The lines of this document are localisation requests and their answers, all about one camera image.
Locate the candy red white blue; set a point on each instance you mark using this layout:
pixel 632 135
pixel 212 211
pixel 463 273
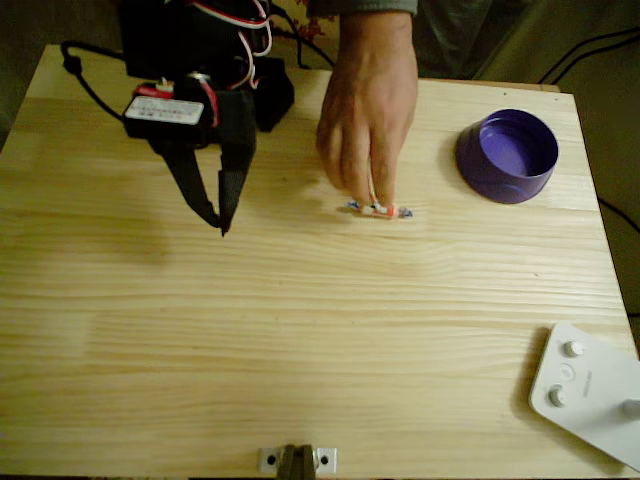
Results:
pixel 382 211

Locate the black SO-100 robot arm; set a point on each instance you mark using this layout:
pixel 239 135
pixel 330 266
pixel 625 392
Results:
pixel 170 40

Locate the white lamp base with knobs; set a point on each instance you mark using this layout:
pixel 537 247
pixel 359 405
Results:
pixel 585 390

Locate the dark camera stand clamp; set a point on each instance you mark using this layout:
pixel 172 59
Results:
pixel 297 462

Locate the purple plastic bowl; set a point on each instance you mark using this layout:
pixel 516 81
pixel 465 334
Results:
pixel 505 165

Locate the black gripper with label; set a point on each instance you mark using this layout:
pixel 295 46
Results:
pixel 231 131

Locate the grey green sleeved forearm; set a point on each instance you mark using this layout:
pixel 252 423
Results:
pixel 360 6

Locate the silver metal bracket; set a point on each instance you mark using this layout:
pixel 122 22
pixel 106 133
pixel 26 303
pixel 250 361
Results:
pixel 325 459

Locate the person's bare hand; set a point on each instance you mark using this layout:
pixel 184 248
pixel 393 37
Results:
pixel 370 100

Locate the floral patterned cushion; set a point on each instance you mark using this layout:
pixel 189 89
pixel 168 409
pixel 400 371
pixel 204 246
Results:
pixel 312 27

